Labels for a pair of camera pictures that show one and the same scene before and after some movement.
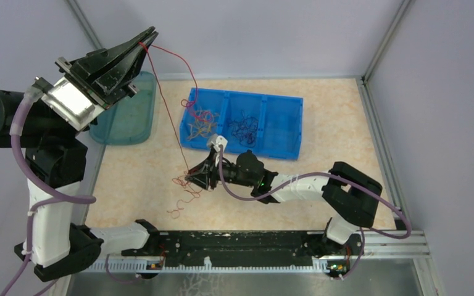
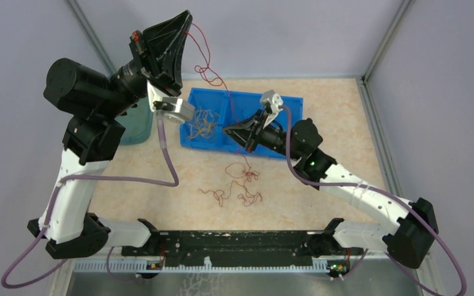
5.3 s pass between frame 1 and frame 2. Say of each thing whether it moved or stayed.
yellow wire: stayed
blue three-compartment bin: stayed
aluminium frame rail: stayed
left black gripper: moved
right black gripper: moved
